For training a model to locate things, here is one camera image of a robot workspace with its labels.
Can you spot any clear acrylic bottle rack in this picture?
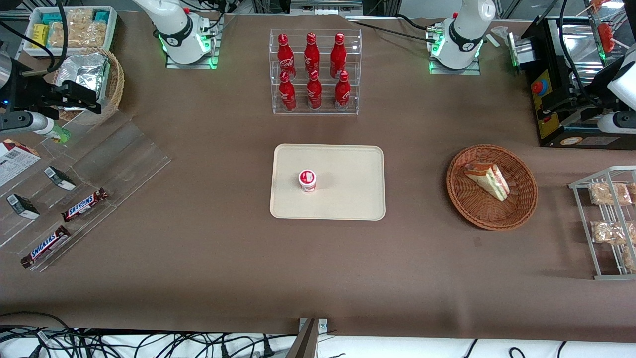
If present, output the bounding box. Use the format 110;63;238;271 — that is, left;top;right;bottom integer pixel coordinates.
269;28;362;116

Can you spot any clear acrylic display stand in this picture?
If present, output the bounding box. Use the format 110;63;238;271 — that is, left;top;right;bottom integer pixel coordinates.
0;112;172;273

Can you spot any snickers chocolate bar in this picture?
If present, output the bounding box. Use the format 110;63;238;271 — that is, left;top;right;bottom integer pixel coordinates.
62;188;108;222
20;226;71;269

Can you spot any silver wire rack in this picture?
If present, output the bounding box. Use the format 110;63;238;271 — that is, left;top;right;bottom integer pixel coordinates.
569;166;636;280

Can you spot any red cola bottle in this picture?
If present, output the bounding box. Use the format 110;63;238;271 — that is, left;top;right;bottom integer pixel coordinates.
306;70;323;110
330;33;347;78
278;71;298;111
334;71;352;111
277;33;297;80
304;32;321;75

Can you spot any small black white box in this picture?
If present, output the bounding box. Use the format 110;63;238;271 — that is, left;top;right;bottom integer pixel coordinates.
44;167;77;191
6;194;40;220

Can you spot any black cable on table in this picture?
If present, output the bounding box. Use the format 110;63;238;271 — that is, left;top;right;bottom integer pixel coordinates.
348;14;438;40

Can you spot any red white paper box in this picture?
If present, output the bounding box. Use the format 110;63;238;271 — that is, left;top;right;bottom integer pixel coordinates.
0;139;41;187

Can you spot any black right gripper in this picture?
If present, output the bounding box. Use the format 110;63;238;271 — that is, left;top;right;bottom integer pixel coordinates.
10;75;102;115

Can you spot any tan wicker basket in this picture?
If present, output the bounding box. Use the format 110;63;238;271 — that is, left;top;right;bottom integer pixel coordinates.
52;47;125;122

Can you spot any white plastic bin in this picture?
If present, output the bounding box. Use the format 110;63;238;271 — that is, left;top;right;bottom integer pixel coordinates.
22;6;118;56

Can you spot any metal table bracket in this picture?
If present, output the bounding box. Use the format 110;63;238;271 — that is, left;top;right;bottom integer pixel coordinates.
291;318;328;358

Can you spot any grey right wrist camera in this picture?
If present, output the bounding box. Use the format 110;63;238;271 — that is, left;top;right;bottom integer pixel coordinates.
0;112;55;137

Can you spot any red sausage on skewer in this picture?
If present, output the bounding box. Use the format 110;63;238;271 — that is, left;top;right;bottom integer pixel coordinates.
598;22;617;54

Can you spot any black hot food display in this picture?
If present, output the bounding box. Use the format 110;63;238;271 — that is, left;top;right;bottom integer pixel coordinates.
517;15;636;149

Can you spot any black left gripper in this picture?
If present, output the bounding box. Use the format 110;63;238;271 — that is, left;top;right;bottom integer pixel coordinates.
543;75;622;114

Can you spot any clear bag of rice crackers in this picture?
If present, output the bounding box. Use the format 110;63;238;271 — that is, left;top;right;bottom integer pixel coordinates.
50;9;107;48

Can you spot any black floor cable bundle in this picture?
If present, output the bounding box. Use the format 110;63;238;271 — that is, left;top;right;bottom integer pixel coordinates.
0;312;299;358

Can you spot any triangle sandwich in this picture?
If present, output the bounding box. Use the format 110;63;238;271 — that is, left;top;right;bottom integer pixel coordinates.
464;162;511;202

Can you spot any silver foil bag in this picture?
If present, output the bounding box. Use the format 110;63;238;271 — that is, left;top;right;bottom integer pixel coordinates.
55;52;110;111

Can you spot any brown wicker basket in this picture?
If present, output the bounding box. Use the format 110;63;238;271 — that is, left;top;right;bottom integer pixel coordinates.
446;144;539;231

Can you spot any beige plastic tray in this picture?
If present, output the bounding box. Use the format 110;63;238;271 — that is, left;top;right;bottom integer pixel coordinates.
269;144;386;221

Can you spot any clear plastic wrapper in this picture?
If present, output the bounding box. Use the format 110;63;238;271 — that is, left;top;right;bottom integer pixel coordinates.
489;26;512;48

